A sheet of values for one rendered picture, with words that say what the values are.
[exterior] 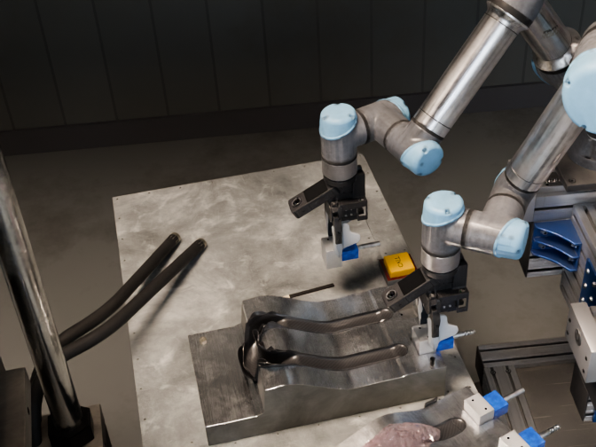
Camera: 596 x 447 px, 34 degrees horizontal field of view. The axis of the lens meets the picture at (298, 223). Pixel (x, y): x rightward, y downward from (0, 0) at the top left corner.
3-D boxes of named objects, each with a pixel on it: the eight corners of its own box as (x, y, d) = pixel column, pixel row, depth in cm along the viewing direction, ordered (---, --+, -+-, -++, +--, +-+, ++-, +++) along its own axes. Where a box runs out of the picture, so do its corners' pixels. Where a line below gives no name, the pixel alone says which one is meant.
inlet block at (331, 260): (376, 245, 224) (376, 227, 221) (382, 259, 220) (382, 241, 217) (321, 255, 222) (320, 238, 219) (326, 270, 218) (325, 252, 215)
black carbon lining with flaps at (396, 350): (388, 311, 212) (389, 280, 206) (411, 364, 199) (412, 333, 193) (233, 343, 207) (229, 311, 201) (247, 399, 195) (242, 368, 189)
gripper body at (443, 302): (467, 314, 192) (471, 270, 185) (427, 322, 191) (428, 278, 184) (454, 288, 198) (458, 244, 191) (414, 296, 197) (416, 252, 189)
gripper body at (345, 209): (368, 223, 211) (367, 178, 203) (329, 230, 209) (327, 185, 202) (358, 201, 216) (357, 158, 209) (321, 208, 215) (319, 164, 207)
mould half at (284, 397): (406, 310, 221) (408, 267, 213) (444, 395, 202) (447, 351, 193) (191, 353, 215) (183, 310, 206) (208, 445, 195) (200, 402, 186)
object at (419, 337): (470, 333, 206) (471, 314, 202) (479, 348, 202) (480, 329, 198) (411, 345, 204) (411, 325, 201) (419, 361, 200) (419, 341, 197)
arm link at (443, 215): (461, 217, 173) (416, 207, 176) (458, 263, 180) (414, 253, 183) (474, 192, 178) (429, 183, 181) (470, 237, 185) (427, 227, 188)
